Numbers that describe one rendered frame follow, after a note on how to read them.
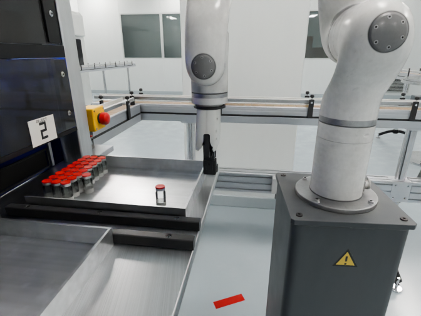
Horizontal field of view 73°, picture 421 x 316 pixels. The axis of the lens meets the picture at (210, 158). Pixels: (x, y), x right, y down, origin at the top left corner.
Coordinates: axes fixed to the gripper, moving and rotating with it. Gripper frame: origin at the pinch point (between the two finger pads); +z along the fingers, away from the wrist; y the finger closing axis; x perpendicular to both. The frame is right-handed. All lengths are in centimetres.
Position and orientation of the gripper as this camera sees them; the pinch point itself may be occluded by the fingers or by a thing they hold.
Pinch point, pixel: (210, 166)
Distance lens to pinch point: 72.4
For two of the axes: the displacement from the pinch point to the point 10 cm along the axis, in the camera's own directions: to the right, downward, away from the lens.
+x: 9.9, 0.4, -1.3
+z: 0.0, 9.4, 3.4
